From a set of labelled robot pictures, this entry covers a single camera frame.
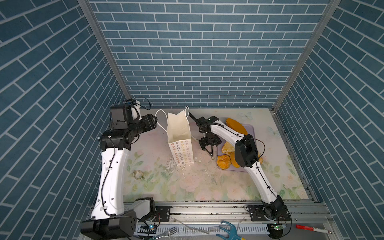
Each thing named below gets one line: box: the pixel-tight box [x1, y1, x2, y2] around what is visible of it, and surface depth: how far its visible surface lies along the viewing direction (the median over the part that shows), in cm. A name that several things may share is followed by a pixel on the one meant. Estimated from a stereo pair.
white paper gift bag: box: [155, 106, 194, 166], surface depth 80 cm
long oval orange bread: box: [226, 118, 248, 136], surface depth 107 cm
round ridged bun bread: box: [217, 154, 231, 170], surface depth 90 cm
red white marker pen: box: [295, 224, 332, 234], surface depth 71 cm
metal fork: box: [155, 226, 177, 240], surface depth 71 cm
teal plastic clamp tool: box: [216, 220, 242, 240], surface depth 69 cm
